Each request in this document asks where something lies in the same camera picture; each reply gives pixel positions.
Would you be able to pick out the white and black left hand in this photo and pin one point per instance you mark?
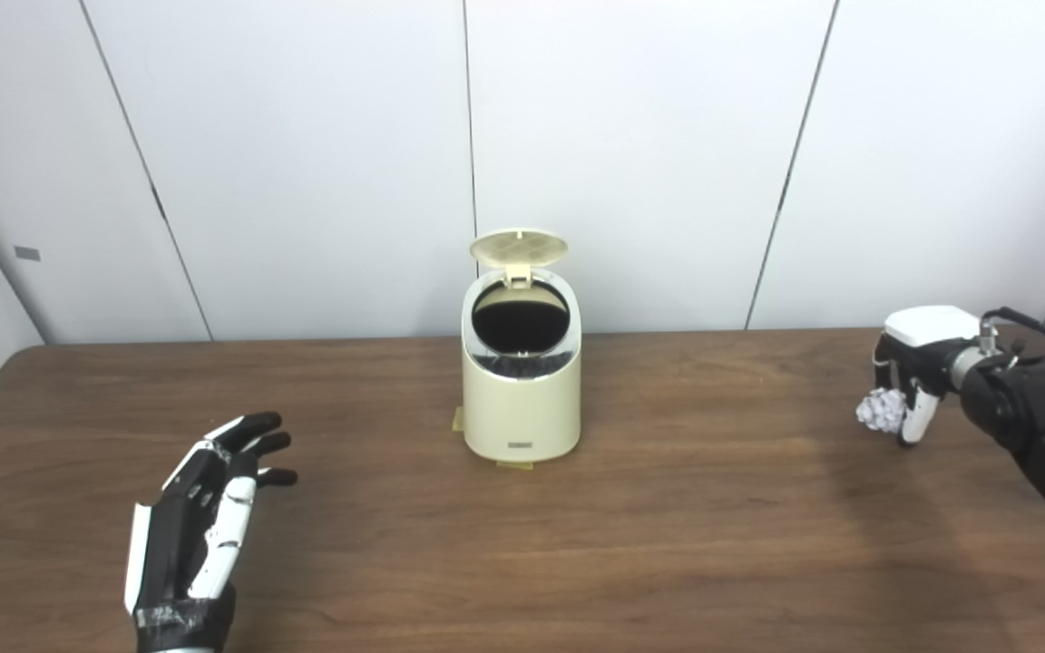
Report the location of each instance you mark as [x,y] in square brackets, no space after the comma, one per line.
[173,544]

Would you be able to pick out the white and black right hand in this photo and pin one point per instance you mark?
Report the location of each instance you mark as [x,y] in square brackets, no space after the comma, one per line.
[926,326]

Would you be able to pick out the white paper ball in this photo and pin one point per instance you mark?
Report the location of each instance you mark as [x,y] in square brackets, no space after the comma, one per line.
[881,411]

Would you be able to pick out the cream-colored bin body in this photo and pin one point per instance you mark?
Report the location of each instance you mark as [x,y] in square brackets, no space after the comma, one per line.
[522,408]

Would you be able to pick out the round cream bin lid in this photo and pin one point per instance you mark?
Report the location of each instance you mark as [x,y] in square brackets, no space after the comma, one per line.
[519,247]

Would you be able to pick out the small grey wall sticker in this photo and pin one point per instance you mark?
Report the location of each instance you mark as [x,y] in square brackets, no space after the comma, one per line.
[27,253]

